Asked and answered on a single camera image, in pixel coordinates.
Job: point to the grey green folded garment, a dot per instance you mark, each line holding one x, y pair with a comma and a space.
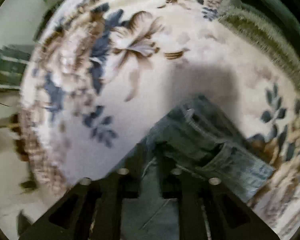
265, 35

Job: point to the floral bed blanket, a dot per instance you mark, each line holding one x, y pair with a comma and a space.
104, 72

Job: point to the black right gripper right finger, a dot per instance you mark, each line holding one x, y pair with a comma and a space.
206, 209

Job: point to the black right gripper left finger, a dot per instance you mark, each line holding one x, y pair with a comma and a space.
92, 208

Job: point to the green storage rack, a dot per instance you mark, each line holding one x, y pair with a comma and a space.
13, 61

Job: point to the light blue denim shorts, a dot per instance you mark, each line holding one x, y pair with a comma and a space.
207, 145

